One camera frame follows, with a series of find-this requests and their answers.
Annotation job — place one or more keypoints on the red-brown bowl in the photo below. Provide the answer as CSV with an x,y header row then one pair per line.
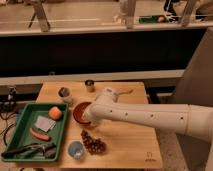
x,y
78,113

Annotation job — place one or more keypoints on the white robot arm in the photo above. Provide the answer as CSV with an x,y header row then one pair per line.
x,y
191,120

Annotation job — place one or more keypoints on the green plastic tray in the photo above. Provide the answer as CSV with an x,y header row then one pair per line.
x,y
22,135

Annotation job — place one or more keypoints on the small metal cup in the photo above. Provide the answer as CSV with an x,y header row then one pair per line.
x,y
90,85

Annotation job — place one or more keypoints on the grey cup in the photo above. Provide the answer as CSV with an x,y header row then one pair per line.
x,y
65,95

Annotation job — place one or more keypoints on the orange fruit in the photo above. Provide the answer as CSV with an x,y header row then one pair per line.
x,y
55,113

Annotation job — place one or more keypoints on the brown grape bunch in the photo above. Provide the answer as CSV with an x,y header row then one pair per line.
x,y
92,145

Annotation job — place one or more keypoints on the blue small bowl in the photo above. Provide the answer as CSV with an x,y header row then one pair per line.
x,y
76,150

